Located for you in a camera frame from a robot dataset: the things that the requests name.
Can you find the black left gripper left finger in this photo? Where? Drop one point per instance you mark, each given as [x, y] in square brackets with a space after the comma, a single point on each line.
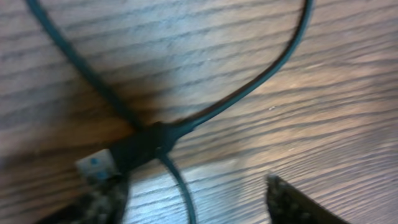
[105, 203]

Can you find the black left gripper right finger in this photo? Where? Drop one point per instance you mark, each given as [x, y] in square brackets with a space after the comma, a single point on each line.
[288, 205]

